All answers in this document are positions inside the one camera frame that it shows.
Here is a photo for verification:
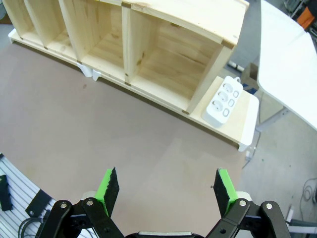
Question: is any thin grey floor cable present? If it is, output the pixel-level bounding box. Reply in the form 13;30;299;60
299;178;317;225

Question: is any orange object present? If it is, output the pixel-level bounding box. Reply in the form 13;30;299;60
298;6;316;31

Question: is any brown cardboard box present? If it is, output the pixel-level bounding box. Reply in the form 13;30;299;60
241;62;260;93

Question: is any white corner bracket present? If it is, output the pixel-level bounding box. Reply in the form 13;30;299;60
8;29;18;45

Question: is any white slotted base panel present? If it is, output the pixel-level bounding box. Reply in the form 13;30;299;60
0;152;56;238

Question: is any white desk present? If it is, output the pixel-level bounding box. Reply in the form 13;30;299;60
254;0;317;132

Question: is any black flat mounting plate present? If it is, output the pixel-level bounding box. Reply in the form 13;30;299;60
25;189;54;219

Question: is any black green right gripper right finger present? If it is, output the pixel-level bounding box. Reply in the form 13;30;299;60
205;168;292;238

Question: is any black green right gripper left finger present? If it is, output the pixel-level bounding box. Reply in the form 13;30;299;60
37;167;126;238

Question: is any black cable bundle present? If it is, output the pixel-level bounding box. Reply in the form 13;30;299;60
18;217;44;238

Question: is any white three-socket power strip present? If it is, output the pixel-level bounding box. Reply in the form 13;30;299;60
202;76;245;128

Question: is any light wooden shelf unit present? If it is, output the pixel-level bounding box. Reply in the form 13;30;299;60
4;0;250;115

